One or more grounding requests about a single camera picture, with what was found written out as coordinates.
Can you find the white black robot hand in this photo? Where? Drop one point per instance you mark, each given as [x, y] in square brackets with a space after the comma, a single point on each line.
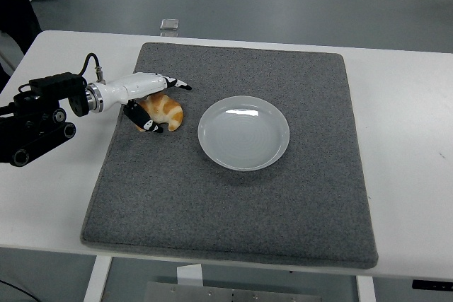
[138, 84]

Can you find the golden croissant bread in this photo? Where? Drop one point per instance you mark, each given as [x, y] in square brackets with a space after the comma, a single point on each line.
[170, 111]

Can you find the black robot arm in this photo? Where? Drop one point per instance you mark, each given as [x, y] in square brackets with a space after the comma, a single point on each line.
[35, 132]

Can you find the round white plate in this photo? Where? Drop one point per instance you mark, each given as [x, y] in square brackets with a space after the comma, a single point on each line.
[244, 136]

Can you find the grey metal plate with screws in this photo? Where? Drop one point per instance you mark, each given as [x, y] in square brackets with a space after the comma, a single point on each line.
[230, 293]

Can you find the small clear square box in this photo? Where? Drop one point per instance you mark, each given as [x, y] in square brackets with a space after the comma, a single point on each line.
[169, 23]

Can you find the grey felt mat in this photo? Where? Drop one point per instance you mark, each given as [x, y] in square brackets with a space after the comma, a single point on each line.
[230, 210]

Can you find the white table leg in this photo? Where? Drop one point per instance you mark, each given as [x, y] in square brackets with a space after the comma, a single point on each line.
[366, 289]
[97, 280]

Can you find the black table control panel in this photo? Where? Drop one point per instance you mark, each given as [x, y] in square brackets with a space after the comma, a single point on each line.
[431, 284]

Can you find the white table centre bracket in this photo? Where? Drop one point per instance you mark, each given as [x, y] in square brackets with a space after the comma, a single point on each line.
[189, 275]

